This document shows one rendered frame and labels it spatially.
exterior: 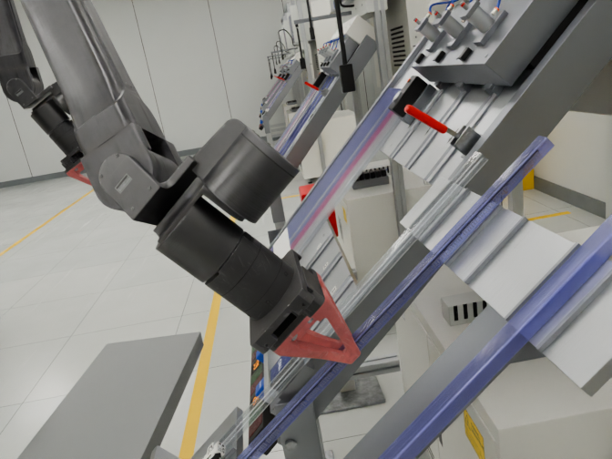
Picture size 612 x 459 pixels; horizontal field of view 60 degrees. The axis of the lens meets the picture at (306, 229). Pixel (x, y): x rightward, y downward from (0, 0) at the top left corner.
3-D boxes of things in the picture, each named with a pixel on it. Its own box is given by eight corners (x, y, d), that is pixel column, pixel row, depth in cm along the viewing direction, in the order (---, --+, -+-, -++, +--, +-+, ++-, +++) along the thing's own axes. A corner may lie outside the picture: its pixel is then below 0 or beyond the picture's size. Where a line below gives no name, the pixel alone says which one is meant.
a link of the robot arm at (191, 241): (149, 230, 46) (139, 249, 41) (198, 170, 46) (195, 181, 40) (212, 276, 48) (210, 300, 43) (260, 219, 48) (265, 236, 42)
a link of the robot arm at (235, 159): (149, 195, 52) (90, 177, 43) (223, 104, 50) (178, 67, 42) (231, 277, 48) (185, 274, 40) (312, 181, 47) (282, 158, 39)
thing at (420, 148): (473, 214, 69) (444, 192, 68) (372, 147, 132) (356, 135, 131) (650, -5, 63) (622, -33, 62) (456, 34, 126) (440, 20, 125)
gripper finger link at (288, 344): (369, 309, 53) (298, 252, 50) (387, 344, 46) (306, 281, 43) (324, 357, 54) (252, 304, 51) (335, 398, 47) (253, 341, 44)
